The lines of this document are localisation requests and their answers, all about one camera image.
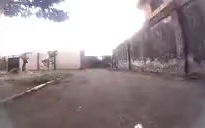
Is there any long dark stained wall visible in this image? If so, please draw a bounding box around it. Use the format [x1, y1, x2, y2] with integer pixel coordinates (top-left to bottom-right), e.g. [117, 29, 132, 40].
[111, 0, 205, 81]

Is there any robot's own part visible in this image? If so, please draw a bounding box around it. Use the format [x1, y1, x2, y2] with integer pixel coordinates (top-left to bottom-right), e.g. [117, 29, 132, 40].
[133, 123, 144, 128]

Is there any pale concrete kerb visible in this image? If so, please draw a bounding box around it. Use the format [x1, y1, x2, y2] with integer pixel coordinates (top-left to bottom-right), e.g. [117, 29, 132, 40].
[0, 77, 63, 108]

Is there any small dark kiosk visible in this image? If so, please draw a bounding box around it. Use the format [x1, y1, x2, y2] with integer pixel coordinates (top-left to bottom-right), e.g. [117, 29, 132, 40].
[6, 56, 23, 72]

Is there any dark low wall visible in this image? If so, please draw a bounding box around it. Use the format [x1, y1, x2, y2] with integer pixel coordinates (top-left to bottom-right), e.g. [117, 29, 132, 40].
[84, 55, 113, 70]

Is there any leafy tree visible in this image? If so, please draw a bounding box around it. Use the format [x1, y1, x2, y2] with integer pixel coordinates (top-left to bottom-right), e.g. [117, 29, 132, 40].
[0, 0, 70, 23]

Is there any grass verge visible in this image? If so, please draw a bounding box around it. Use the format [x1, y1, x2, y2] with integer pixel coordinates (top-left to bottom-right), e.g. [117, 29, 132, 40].
[0, 70, 74, 101]

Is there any pinkish building behind wall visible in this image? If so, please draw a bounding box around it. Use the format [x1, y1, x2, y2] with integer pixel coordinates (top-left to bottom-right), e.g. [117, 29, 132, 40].
[136, 0, 194, 26]

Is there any white wall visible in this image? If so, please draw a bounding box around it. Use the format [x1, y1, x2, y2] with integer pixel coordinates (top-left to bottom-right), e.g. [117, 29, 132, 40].
[23, 50, 83, 71]

